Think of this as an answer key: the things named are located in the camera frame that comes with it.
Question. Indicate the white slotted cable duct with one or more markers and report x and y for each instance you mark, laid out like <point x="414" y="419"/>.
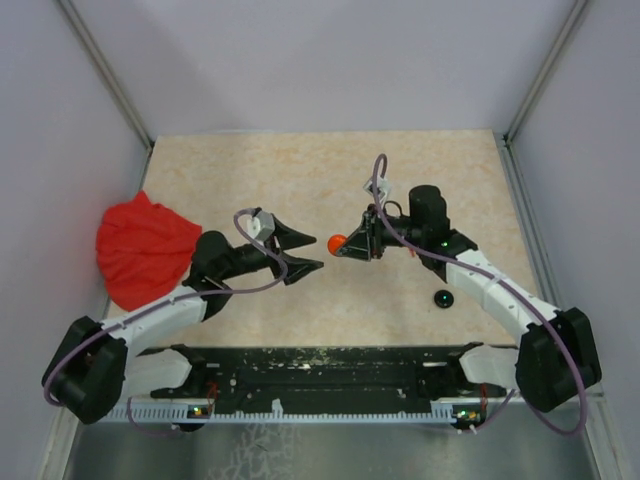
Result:
<point x="196" y="413"/>

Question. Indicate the aluminium side rail right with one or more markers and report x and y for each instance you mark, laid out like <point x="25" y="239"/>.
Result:
<point x="530" y="235"/>

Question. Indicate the aluminium corner post right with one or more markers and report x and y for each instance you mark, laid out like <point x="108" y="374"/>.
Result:
<point x="561" y="41"/>

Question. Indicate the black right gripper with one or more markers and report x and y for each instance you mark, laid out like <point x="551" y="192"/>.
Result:
<point x="358" y="244"/>

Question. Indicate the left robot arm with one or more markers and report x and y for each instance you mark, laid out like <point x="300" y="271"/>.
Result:
<point x="101" y="363"/>

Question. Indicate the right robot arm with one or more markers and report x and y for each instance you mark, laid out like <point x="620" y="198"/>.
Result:
<point x="462" y="265"/>

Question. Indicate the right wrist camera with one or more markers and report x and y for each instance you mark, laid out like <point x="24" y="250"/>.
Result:
<point x="379" y="188"/>

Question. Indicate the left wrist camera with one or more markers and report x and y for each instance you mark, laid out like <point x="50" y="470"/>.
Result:
<point x="261" y="226"/>

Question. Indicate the black round charging case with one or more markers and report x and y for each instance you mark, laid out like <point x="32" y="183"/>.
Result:
<point x="443" y="299"/>

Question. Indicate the aluminium corner post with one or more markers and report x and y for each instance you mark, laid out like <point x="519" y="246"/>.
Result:
<point x="561" y="41"/>
<point x="105" y="72"/>

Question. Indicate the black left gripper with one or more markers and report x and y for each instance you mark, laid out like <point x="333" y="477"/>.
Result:
<point x="299" y="267"/>

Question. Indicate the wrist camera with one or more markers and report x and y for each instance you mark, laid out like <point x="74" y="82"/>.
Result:
<point x="379" y="188"/>
<point x="261" y="226"/>

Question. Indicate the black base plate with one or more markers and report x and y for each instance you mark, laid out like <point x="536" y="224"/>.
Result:
<point x="381" y="379"/>

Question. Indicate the aluminium corner post left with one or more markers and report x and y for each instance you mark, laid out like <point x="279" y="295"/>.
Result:
<point x="105" y="72"/>

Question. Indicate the red crumpled cloth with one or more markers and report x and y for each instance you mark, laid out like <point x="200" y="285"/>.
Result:
<point x="143" y="250"/>

